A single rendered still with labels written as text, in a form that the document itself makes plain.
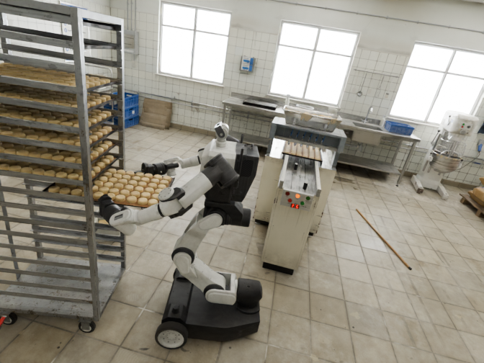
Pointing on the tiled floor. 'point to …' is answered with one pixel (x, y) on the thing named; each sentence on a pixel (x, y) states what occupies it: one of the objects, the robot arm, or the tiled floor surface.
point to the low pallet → (472, 204)
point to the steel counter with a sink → (374, 135)
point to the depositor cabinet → (267, 194)
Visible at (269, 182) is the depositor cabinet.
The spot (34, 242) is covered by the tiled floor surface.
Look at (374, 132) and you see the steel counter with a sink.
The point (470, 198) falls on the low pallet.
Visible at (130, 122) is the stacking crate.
